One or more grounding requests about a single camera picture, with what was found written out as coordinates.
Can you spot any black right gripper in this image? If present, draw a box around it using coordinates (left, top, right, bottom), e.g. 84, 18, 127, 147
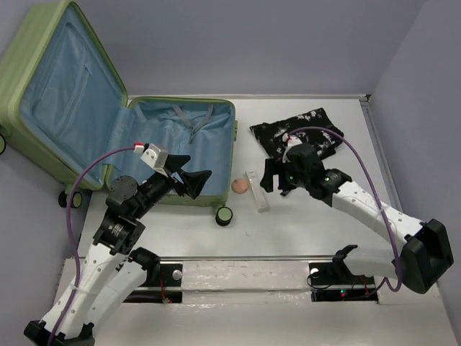
260, 156, 309, 192

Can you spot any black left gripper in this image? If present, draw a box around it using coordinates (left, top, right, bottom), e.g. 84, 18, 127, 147
134, 154, 212, 217

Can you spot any white rectangular tube box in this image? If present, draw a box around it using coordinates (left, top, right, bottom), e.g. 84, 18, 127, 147
246, 170, 269, 213

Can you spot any round pink compact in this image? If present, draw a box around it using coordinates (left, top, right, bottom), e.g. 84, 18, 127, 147
231, 178, 249, 194

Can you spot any black white patterned clothing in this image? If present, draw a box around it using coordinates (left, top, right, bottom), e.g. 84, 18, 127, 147
249, 107, 344, 159

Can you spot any green hard-shell suitcase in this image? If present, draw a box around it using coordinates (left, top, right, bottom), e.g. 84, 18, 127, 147
1, 1, 237, 222

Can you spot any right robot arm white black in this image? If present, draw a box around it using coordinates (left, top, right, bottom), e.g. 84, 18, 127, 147
260, 143, 454, 294

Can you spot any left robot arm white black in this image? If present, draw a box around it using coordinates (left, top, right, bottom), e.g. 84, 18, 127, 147
24, 155, 212, 345

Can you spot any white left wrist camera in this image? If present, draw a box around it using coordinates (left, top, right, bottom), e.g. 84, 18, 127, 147
133, 143, 169, 171

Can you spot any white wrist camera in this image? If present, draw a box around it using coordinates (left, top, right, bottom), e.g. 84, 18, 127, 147
282, 133, 303, 163
133, 143, 169, 171

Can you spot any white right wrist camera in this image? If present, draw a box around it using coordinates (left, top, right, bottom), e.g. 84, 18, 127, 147
282, 133, 303, 163

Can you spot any aluminium rail front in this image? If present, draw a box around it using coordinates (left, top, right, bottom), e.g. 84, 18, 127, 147
161, 255, 334, 262

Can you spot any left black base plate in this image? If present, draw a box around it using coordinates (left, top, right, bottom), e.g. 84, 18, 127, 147
124, 262, 183, 304

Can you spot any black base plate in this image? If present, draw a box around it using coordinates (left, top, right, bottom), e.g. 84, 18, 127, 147
306, 262, 379, 303
124, 262, 183, 304

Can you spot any aluminium rail right edge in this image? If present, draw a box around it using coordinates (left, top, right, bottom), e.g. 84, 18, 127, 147
359, 94, 402, 210

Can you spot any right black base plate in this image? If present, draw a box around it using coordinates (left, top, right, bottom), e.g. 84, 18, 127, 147
306, 262, 379, 303

